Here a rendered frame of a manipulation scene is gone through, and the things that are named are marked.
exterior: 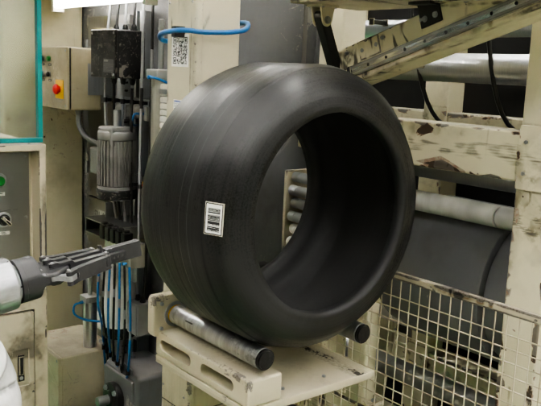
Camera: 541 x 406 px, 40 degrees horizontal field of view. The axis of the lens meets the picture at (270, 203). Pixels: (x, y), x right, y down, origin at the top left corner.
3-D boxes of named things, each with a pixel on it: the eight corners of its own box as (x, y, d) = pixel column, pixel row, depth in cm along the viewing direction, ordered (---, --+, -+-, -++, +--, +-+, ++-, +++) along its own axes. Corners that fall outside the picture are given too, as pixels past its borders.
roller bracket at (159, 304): (146, 334, 177) (147, 294, 175) (278, 306, 202) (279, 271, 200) (154, 338, 174) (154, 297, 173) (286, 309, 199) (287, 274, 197)
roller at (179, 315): (163, 320, 176) (170, 301, 177) (179, 324, 179) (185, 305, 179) (254, 369, 150) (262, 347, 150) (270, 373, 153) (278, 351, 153)
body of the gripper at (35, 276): (19, 267, 122) (73, 252, 127) (1, 255, 128) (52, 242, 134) (26, 310, 124) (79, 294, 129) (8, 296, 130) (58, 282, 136)
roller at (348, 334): (263, 284, 194) (276, 287, 197) (258, 301, 194) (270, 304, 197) (361, 323, 167) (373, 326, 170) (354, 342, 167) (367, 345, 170)
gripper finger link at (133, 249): (104, 248, 136) (105, 250, 135) (138, 239, 140) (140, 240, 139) (105, 264, 136) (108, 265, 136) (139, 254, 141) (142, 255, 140)
